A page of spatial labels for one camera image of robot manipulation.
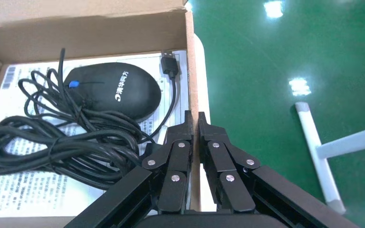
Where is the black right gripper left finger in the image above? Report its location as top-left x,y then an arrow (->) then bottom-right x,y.
64,110 -> 194,228

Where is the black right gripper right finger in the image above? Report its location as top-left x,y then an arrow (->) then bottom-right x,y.
198,112 -> 359,228

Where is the brown cardboard storage box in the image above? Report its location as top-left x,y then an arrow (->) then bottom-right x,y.
0,0 -> 202,228

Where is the printed white paper manual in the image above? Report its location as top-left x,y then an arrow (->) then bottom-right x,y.
0,49 -> 190,219

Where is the black wired computer mouse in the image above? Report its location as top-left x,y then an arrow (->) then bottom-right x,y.
0,47 -> 181,191

